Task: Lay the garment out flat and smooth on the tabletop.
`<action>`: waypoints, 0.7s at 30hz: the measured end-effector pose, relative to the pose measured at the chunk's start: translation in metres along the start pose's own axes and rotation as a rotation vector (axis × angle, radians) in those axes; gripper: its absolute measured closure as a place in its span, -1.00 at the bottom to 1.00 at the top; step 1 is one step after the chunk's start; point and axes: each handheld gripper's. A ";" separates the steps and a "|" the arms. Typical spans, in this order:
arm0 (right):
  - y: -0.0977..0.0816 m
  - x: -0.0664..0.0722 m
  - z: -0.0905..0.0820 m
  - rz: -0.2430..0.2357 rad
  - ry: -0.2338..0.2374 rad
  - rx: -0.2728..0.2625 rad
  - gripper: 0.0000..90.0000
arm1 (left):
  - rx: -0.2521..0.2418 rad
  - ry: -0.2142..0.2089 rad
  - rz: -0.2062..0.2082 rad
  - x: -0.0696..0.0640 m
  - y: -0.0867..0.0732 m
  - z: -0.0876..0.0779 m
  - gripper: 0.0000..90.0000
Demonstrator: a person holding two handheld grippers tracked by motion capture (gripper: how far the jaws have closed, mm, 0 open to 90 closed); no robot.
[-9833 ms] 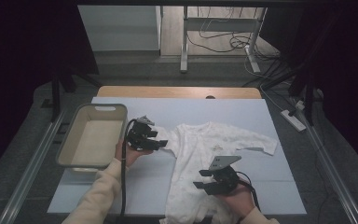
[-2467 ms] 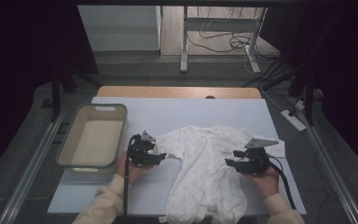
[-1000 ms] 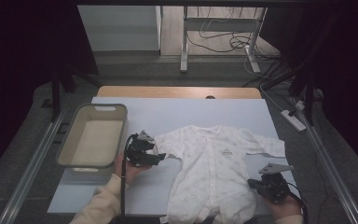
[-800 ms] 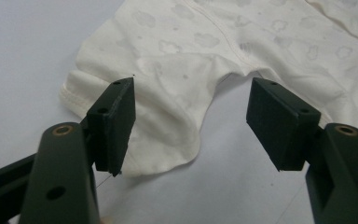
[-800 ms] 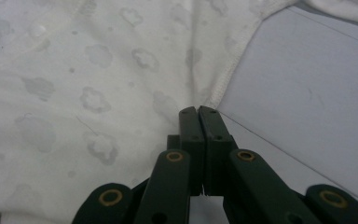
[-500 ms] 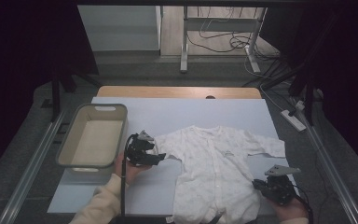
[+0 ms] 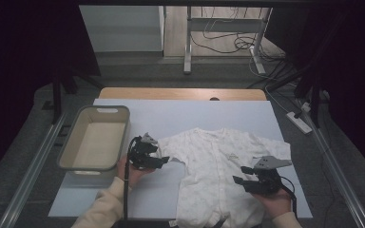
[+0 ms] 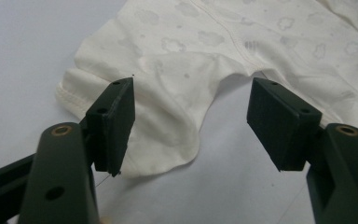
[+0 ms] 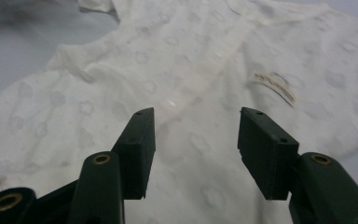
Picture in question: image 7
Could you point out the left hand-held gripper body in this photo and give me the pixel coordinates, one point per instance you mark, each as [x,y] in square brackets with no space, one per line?
[139,155]

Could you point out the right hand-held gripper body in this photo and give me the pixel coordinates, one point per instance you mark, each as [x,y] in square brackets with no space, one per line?
[267,180]

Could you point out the white baby garment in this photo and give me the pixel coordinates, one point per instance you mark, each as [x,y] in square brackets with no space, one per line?
[212,171]

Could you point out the beige plastic basket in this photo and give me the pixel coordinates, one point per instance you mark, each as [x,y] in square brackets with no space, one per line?
[95,142]

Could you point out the person's left hand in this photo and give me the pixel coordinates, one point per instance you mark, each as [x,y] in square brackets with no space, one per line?
[133,174]

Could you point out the person's right hand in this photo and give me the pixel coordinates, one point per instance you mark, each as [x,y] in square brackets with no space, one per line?
[275,202]

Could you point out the white table mat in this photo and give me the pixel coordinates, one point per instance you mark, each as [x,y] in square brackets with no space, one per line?
[187,117]

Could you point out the wooden table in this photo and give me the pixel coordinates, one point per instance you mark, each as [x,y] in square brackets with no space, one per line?
[171,93]

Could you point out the white power strip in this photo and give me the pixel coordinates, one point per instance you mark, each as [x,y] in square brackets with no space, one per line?
[298,123]

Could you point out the white plug adapter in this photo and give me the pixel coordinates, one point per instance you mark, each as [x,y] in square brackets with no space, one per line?
[305,107]

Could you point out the white cabinet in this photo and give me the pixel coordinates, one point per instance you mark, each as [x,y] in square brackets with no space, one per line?
[123,28]

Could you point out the dark curtain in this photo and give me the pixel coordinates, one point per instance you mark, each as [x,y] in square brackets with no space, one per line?
[355,63]
[19,63]

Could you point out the aluminium rail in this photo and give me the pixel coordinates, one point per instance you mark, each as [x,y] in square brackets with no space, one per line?
[31,171]
[342,177]

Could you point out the white metal desk frame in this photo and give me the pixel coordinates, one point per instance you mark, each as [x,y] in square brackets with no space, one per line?
[225,24]

